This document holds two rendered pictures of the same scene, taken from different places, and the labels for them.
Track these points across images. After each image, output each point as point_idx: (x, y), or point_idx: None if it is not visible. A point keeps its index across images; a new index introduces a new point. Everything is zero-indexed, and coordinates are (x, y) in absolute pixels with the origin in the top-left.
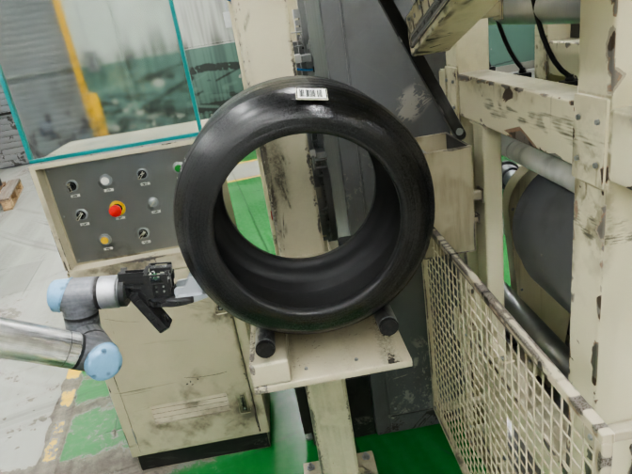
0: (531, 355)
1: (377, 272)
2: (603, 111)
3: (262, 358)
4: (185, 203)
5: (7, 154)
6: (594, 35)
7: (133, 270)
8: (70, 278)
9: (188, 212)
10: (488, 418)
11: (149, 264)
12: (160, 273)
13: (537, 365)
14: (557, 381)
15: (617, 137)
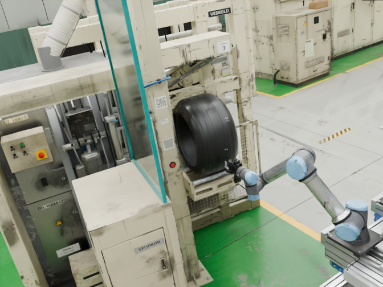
0: (237, 126)
1: (195, 154)
2: (214, 83)
3: (233, 174)
4: (235, 127)
5: None
6: (207, 71)
7: (237, 163)
8: (248, 171)
9: (236, 128)
10: None
11: (231, 163)
12: (234, 160)
13: (239, 126)
14: (245, 123)
15: (217, 86)
